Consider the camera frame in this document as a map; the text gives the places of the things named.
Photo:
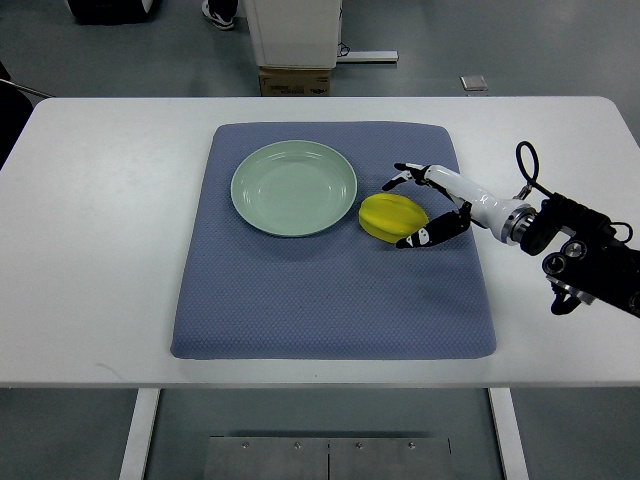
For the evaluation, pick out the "white metal floor bar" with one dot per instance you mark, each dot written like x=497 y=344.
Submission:
x=368 y=57

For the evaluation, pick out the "blue textured mat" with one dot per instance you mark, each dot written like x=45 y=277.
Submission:
x=337 y=295

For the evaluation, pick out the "black white sneaker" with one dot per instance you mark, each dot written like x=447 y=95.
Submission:
x=220 y=13

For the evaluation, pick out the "dark chair at left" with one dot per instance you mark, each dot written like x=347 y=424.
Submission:
x=16 y=109

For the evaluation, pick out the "yellow starfruit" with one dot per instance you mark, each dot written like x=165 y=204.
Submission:
x=391 y=217

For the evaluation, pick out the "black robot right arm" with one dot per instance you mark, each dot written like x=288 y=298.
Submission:
x=592 y=263

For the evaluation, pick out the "brown cardboard box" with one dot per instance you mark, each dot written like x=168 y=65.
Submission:
x=281 y=82

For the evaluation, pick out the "light green plate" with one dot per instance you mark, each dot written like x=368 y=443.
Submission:
x=293 y=188

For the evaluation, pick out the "white left table leg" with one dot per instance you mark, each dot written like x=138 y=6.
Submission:
x=140 y=434

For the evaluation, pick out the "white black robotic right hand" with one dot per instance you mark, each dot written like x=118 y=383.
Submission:
x=474 y=205

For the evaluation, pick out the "grey floor plate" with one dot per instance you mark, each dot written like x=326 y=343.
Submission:
x=474 y=83

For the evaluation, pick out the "black white wheeled base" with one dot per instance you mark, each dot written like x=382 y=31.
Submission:
x=110 y=12

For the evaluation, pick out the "white right table leg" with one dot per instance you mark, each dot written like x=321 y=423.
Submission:
x=507 y=432

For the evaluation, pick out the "white table leg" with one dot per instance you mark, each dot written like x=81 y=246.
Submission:
x=140 y=434
x=507 y=432

